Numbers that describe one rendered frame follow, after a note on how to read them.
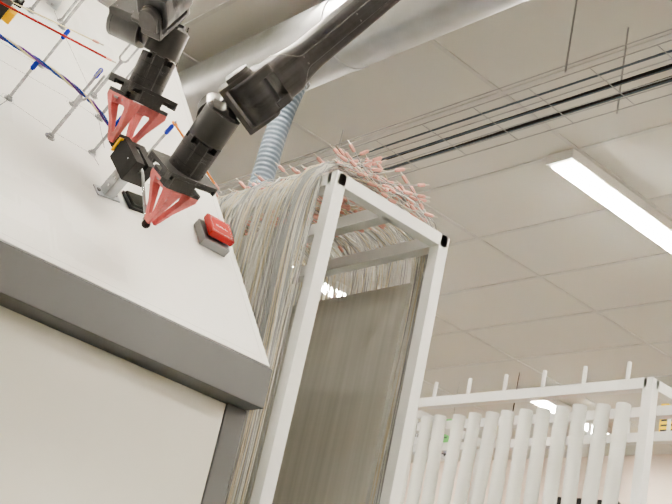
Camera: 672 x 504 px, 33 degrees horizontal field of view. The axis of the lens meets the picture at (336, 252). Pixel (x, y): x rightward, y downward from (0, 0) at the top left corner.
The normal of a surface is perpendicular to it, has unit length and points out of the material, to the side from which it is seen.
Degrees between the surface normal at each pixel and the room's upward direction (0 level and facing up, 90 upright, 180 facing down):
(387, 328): 90
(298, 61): 110
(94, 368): 90
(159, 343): 90
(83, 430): 90
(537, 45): 180
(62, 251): 52
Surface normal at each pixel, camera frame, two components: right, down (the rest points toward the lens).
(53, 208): 0.66, -0.67
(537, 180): -0.21, 0.90
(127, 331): 0.68, -0.15
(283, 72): 0.41, 0.10
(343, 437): -0.72, -0.40
